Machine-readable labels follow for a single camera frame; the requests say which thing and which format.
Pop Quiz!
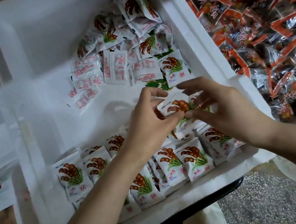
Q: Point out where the pile of white printed packets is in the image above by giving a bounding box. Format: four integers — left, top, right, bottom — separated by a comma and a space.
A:
26, 0, 256, 224

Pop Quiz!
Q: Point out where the person's right hand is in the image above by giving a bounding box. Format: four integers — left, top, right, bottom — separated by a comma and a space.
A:
175, 65, 281, 160

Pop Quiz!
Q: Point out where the person's left forearm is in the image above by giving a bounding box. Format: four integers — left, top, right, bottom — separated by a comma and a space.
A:
22, 146, 166, 224

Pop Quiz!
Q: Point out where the person's left hand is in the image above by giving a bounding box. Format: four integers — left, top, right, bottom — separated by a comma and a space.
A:
112, 81, 192, 163

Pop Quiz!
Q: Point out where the pile of dark red packets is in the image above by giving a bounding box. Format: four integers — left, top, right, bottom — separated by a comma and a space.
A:
174, 0, 296, 136

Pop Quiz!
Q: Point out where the white printed snack packet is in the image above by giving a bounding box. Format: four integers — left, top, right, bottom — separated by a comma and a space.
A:
156, 88, 217, 123

